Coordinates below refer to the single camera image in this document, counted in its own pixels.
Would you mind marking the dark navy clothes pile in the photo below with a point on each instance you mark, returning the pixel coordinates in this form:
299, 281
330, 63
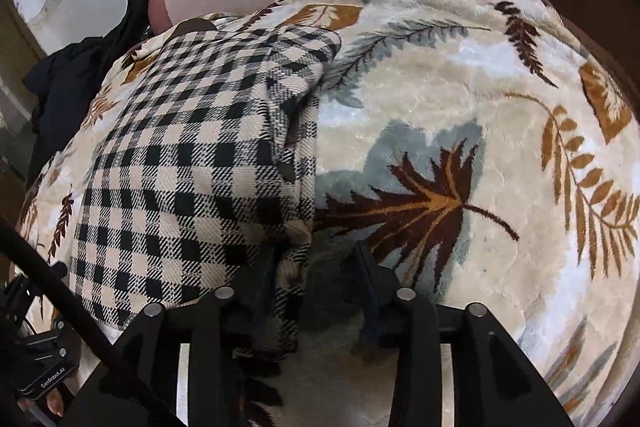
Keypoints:
70, 82

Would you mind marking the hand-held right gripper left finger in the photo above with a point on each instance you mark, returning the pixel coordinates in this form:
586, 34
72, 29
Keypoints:
220, 319

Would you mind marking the leaf print fleece blanket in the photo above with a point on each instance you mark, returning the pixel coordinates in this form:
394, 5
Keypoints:
450, 82

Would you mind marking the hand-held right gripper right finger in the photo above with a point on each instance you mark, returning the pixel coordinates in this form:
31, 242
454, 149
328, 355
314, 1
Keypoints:
371, 309

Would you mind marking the person's left hand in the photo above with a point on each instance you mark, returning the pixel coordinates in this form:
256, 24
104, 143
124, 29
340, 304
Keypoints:
52, 407

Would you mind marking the black and beige checked coat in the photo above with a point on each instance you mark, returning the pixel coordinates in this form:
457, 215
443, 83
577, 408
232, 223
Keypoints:
190, 167

